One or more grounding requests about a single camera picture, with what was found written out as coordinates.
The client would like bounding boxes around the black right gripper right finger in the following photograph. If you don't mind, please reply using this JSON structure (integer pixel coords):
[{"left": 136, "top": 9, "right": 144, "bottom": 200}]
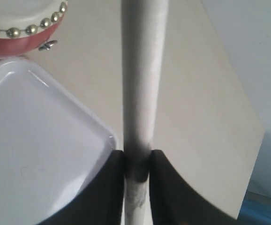
[{"left": 149, "top": 150, "right": 239, "bottom": 225}]

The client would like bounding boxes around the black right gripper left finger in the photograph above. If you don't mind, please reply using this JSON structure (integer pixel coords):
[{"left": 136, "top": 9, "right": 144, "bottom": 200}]
[{"left": 40, "top": 150, "right": 125, "bottom": 225}]

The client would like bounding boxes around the white drumstick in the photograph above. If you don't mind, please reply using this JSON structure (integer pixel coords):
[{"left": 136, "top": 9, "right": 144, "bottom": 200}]
[{"left": 121, "top": 0, "right": 169, "bottom": 225}]

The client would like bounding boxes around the small red drum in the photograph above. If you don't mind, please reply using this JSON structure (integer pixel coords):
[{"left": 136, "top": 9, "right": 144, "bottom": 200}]
[{"left": 0, "top": 0, "right": 68, "bottom": 59}]

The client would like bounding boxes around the white plastic tray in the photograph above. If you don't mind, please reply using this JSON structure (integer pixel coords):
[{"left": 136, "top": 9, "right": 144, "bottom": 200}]
[{"left": 0, "top": 58, "right": 117, "bottom": 225}]

